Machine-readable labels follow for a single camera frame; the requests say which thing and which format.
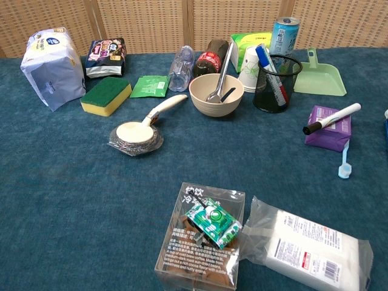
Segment white black marker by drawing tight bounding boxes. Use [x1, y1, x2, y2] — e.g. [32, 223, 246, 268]
[302, 102, 362, 136]

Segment black mesh pen holder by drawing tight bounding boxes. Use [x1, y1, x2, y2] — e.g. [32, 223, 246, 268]
[253, 53, 303, 113]

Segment blue marker pen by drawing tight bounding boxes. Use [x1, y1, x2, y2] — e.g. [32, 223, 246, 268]
[255, 43, 289, 107]

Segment beige bowl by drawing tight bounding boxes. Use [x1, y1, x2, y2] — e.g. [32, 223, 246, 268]
[189, 73, 245, 118]

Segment green foil sachet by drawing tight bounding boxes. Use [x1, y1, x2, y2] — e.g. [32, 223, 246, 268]
[129, 75, 170, 99]

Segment clear empty plastic bottle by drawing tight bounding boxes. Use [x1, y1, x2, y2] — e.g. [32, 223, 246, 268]
[167, 45, 195, 93]

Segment metal spoon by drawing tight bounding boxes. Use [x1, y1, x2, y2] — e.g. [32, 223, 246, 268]
[206, 41, 235, 104]

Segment green toy tank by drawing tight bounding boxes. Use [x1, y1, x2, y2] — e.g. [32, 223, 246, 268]
[184, 189, 243, 250]

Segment cola bottle with red label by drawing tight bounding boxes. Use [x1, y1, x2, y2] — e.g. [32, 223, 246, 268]
[193, 38, 230, 78]

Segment white paper cup stack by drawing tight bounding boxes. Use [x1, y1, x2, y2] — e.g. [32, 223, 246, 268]
[238, 45, 264, 93]

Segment green and yellow sponge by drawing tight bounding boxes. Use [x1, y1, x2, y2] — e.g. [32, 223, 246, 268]
[79, 76, 133, 118]

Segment clear plastic coffee box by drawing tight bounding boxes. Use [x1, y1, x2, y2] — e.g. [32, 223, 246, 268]
[154, 181, 246, 291]

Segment green tissue box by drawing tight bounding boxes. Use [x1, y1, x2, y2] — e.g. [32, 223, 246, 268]
[230, 31, 273, 73]

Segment black snack bag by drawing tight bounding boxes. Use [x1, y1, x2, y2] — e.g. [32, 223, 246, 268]
[85, 37, 127, 79]

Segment wicker folding screen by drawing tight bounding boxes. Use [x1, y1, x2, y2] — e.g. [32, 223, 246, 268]
[0, 0, 388, 58]

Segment purple tissue pack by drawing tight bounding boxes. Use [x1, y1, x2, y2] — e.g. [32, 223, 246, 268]
[304, 105, 352, 153]

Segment light blue drink can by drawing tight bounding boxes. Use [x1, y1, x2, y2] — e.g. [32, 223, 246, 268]
[269, 16, 301, 57]

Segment light green dustpan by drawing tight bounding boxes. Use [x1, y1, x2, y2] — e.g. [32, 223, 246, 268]
[293, 47, 347, 97]

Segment light blue toothbrush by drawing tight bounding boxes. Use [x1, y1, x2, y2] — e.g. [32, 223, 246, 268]
[338, 139, 353, 179]

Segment white pads in plastic bag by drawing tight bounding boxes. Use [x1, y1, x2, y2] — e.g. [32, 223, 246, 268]
[239, 195, 374, 291]

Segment white tissue paper pack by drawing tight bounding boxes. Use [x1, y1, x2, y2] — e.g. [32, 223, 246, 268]
[20, 26, 87, 112]

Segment steel scrubber with white handle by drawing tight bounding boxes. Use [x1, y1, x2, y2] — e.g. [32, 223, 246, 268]
[107, 94, 189, 157]

